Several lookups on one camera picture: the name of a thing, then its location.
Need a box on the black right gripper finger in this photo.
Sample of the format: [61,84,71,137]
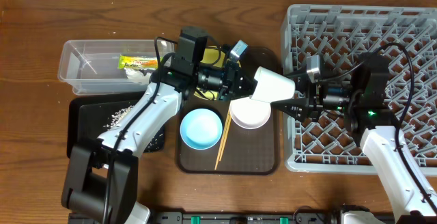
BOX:
[285,71,309,79]
[271,98,307,122]

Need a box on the white cup green inside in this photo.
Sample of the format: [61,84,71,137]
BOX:
[250,67,296,103]

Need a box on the pale pink bowl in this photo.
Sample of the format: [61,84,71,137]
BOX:
[229,97,271,130]

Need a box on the yellow round plate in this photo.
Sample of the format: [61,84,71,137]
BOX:
[194,47,225,100]

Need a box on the light blue bowl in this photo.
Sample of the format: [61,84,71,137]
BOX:
[180,109,223,150]

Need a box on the white tissue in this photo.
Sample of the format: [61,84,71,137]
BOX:
[125,68,152,81]

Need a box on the green snack wrapper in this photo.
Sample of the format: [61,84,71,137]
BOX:
[117,55,158,70]

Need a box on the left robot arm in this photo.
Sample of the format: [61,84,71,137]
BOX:
[61,27,257,223]

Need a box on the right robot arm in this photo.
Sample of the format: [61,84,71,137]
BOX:
[272,52,436,223]

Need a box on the grey plastic dishwasher rack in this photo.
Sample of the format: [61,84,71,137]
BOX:
[281,4,436,176]

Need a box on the black waste tray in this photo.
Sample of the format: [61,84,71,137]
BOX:
[66,90,165,159]

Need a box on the wooden chopstick right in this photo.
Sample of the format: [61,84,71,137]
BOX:
[218,110,231,161]

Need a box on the dark brown serving tray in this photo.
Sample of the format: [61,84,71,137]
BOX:
[176,46,279,176]

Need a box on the pile of white rice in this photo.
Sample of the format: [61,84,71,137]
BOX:
[103,104,165,153]

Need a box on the clear plastic bin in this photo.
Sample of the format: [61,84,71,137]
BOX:
[58,40,156,96]

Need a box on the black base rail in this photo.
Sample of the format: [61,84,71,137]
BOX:
[126,207,340,224]

